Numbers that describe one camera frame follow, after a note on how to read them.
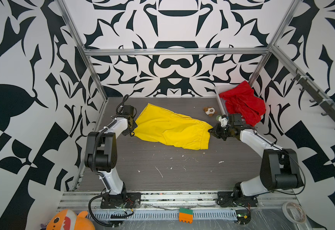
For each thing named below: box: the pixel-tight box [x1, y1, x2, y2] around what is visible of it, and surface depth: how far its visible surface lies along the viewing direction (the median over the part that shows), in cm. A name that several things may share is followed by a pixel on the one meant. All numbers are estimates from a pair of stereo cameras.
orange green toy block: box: [178, 207, 194, 224], surface depth 70 cm
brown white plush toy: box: [203, 106, 217, 117], surface depth 110 cm
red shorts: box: [219, 80, 267, 127], surface depth 107 cm
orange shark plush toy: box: [46, 208, 96, 230], surface depth 65 cm
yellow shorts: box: [133, 103, 213, 150], surface depth 96 cm
